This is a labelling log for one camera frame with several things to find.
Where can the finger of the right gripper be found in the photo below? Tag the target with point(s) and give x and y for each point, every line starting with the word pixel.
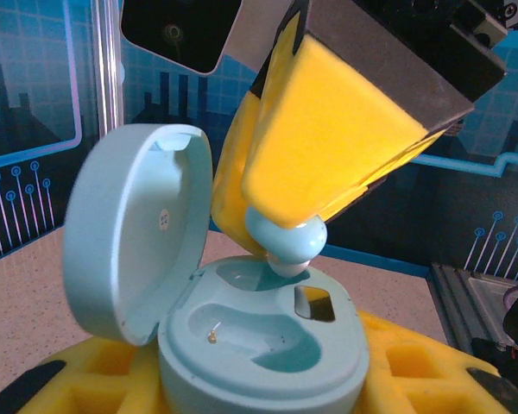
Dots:
pixel 235 164
pixel 341 129

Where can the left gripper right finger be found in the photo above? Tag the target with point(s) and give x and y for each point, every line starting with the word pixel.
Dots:
pixel 414 371

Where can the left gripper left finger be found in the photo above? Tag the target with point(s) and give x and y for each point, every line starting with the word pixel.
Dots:
pixel 90 375

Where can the light blue earbud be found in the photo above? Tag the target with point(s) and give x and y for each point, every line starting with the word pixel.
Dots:
pixel 293 241

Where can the light blue charging case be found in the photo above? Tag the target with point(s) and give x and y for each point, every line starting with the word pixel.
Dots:
pixel 134 224

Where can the aluminium front rail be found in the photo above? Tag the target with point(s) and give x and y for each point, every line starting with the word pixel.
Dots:
pixel 457 297

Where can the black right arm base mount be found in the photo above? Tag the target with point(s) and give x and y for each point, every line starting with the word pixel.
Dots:
pixel 500 366

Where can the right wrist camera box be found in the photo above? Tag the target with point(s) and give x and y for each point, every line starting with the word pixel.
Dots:
pixel 177 30

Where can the aluminium right frame post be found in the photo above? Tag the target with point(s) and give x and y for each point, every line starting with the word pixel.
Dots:
pixel 108 64

